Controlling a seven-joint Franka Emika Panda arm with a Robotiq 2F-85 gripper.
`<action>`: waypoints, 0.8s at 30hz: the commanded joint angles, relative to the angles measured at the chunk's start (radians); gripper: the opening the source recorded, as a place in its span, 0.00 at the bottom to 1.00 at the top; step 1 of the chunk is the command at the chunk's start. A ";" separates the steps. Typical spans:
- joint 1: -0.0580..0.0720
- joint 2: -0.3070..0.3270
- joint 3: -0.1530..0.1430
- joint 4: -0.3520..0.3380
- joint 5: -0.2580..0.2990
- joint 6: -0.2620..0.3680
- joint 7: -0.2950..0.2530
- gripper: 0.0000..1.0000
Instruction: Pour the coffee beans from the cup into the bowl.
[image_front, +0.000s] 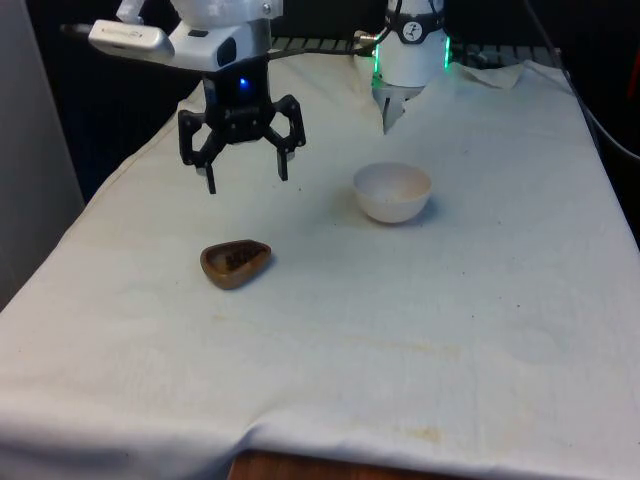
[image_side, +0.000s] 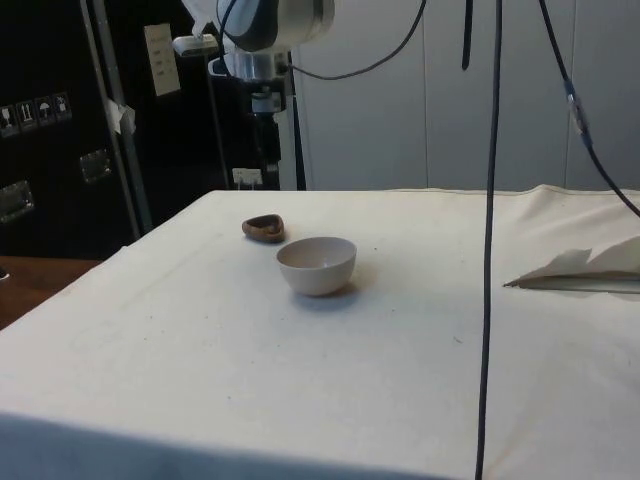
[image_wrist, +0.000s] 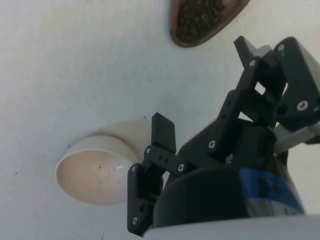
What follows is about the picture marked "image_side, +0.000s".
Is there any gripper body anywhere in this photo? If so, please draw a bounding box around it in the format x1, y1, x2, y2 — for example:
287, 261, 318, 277
232, 49, 294, 84

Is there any brown cup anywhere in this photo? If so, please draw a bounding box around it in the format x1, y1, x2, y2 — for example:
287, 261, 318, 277
241, 213, 288, 247

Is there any white bowl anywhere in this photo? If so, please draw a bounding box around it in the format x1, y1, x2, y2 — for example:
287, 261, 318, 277
276, 236, 358, 298

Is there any black cabinet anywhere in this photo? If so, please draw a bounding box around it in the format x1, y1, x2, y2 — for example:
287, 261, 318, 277
0, 0, 307, 261

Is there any black cable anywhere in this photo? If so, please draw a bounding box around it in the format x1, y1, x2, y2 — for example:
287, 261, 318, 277
536, 0, 640, 219
215, 0, 244, 54
473, 0, 505, 480
287, 0, 429, 82
460, 0, 475, 71

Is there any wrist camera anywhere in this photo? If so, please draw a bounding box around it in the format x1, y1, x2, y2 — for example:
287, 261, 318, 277
171, 34, 220, 58

